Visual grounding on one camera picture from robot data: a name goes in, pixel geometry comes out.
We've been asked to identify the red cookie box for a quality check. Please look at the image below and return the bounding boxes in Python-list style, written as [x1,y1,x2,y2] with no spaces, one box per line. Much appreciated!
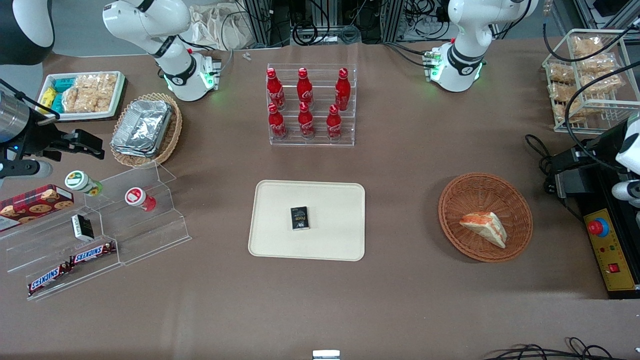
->
[0,184,75,233]

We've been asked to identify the stacked foil containers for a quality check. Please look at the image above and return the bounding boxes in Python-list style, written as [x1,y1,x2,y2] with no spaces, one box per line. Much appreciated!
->
[110,99,174,159]

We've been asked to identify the beige cloth bag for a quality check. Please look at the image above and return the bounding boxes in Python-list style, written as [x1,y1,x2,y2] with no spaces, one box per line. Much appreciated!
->
[189,3,257,51]

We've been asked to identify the clear acrylic step shelf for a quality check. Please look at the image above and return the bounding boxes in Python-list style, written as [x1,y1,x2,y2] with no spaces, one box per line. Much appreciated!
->
[0,160,192,302]

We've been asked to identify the clear acrylic bottle rack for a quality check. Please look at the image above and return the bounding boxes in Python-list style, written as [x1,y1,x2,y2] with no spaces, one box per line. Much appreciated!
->
[266,63,357,147]

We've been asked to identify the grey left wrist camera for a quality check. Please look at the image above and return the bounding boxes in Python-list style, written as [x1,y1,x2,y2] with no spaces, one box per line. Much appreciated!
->
[610,180,640,207]

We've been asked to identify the Snickers chocolate bar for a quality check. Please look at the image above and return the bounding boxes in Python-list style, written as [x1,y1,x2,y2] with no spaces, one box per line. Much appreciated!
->
[69,241,117,266]
[27,263,74,296]

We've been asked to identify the black floor cables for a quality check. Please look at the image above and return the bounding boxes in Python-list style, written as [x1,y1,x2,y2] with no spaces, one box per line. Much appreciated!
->
[481,337,632,360]

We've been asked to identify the white snack tray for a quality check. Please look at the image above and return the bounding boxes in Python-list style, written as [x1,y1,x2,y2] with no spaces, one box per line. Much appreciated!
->
[39,71,127,122]

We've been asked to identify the triangular sandwich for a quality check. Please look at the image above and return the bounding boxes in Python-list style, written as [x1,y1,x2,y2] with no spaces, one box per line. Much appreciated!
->
[459,211,508,250]

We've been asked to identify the small black white box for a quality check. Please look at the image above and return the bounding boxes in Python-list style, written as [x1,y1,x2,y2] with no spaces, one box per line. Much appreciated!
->
[70,213,95,242]

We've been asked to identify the small black card box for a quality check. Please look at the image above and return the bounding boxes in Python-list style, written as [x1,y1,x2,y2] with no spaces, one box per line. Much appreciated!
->
[290,206,310,232]

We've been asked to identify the red cola bottle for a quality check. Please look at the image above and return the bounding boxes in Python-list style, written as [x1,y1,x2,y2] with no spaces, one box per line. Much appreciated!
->
[267,102,289,140]
[334,67,352,112]
[266,67,286,111]
[326,104,343,141]
[296,67,315,110]
[297,101,316,139]

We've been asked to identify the black equipment base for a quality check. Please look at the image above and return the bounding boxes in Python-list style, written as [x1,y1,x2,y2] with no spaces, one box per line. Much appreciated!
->
[575,170,640,301]

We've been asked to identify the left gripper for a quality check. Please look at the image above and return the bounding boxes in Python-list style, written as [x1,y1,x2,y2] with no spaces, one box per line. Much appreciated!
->
[549,114,640,174]

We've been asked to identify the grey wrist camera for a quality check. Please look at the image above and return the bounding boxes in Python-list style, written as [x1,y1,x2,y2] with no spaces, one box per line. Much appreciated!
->
[0,159,54,181]
[610,180,640,207]

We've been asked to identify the bagged cracker snack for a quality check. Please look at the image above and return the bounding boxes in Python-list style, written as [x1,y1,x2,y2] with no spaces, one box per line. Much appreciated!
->
[587,72,626,94]
[548,62,576,84]
[572,35,604,57]
[575,54,619,76]
[553,102,586,124]
[549,82,579,104]

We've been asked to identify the oval light wicker basket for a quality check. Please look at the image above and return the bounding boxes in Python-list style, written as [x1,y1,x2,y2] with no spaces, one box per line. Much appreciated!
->
[109,92,184,169]

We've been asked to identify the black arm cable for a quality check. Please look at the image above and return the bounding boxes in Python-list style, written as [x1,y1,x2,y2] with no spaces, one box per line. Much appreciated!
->
[542,0,640,173]

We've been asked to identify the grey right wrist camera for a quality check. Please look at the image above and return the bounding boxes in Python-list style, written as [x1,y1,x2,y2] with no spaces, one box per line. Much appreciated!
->
[0,159,54,181]

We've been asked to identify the beige plastic tray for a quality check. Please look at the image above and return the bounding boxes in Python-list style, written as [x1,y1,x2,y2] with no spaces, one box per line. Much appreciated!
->
[248,179,366,262]

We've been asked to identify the grey power box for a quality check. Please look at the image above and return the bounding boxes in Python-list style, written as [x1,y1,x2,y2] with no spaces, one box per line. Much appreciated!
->
[553,170,597,199]

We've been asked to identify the red capped drink bottle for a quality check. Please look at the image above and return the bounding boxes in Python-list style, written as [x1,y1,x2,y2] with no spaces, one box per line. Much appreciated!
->
[124,187,157,212]

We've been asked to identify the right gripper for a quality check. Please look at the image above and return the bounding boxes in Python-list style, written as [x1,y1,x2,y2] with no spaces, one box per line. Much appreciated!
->
[0,92,106,163]

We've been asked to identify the green capped drink bottle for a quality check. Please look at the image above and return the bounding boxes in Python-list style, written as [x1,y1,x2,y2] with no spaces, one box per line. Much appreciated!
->
[64,170,104,197]

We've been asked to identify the white wire rack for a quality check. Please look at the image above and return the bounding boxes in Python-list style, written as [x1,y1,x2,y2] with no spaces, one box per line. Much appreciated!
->
[542,28,640,134]

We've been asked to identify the yellow control panel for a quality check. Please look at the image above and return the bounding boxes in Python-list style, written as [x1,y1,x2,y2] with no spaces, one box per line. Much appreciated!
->
[583,208,639,292]

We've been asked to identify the rice cracker snack packs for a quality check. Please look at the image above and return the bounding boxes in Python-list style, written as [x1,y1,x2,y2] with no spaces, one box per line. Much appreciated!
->
[62,73,119,114]

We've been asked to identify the round brown wicker basket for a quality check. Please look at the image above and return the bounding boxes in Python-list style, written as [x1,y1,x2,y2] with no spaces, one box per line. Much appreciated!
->
[438,172,534,263]

